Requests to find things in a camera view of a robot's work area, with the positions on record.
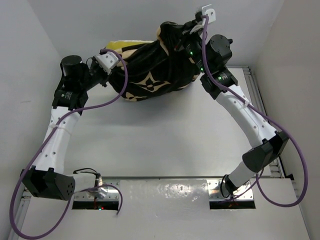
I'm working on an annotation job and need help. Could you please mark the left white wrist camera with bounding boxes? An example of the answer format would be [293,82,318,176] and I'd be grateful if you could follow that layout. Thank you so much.
[94,52,120,75]

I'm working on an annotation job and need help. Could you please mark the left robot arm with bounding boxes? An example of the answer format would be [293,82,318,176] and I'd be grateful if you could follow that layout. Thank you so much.
[22,55,108,201]

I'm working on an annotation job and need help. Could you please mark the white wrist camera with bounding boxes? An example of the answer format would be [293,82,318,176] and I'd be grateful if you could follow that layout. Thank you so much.
[189,4,216,35]
[94,52,120,75]

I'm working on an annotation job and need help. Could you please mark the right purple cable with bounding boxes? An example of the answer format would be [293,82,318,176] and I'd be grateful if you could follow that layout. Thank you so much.
[200,14,308,207]

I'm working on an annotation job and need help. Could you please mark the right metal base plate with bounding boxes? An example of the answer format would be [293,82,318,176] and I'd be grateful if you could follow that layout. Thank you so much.
[207,178,255,201]

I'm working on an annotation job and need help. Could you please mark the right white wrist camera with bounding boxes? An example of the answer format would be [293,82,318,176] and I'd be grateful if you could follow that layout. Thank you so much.
[189,4,216,35]

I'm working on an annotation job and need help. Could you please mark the purple cable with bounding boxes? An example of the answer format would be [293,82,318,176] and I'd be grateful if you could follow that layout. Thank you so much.
[9,48,129,238]
[200,14,308,207]

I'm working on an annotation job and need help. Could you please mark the cream yellow pillow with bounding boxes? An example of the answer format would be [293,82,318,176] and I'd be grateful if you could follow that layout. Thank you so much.
[99,40,167,71]

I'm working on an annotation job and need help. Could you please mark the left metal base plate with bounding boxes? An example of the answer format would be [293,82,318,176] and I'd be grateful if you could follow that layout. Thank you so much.
[74,178,120,202]

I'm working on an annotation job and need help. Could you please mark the metal base plate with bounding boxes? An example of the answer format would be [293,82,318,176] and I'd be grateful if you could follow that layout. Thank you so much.
[74,178,120,202]
[207,178,255,201]

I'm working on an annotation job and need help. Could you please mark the black floral pillowcase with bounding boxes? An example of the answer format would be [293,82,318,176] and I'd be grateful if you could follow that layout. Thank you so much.
[108,21,200,102]

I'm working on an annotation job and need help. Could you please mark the white front cover board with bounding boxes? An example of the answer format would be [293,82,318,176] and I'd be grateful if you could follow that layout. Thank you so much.
[22,180,310,240]

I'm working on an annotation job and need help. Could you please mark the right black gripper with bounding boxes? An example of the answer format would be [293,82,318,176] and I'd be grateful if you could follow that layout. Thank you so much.
[167,18,210,74]

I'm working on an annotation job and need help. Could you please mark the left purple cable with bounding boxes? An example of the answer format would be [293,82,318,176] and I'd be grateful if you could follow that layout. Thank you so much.
[9,48,129,238]

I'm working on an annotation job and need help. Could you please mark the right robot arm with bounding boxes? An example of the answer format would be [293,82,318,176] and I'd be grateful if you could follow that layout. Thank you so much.
[174,21,289,198]

